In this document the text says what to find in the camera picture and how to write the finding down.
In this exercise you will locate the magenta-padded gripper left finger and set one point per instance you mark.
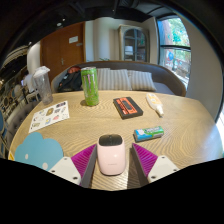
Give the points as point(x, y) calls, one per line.
point(65, 168)

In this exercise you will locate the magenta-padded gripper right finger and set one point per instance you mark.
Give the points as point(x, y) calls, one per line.
point(161, 166)

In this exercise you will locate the pink computer mouse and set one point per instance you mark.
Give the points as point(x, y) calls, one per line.
point(111, 156)

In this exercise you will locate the blue cloud-shaped mouse pad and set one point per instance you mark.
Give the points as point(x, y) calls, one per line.
point(38, 150)

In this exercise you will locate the blue-green gum pack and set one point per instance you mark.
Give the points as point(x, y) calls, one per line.
point(149, 133)

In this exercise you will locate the white sticker sheet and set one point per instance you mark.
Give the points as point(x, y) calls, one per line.
point(49, 116)

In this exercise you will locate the cream squeeze tube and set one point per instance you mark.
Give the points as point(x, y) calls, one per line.
point(154, 102)

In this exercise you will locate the black and orange flat box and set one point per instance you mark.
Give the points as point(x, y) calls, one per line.
point(128, 107)

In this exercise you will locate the grey tufted sofa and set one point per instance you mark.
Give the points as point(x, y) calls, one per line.
point(18, 118)

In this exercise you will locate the green drink can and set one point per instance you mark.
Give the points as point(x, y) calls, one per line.
point(90, 88)

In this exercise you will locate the clear plastic tumbler with lid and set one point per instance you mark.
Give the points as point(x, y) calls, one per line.
point(44, 86)

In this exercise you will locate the brown curved bench sofa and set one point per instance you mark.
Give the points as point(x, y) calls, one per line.
point(166, 78)

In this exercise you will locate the brown wooden door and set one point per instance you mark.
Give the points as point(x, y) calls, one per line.
point(58, 50)

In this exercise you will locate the black-framed window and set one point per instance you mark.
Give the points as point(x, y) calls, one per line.
point(175, 46)

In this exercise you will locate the arched glass-door cabinet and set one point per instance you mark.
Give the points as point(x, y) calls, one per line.
point(133, 45)

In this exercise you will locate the white door sign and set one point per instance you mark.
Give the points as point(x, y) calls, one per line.
point(73, 39)

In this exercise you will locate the ceiling spot lights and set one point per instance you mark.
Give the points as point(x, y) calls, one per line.
point(59, 24)

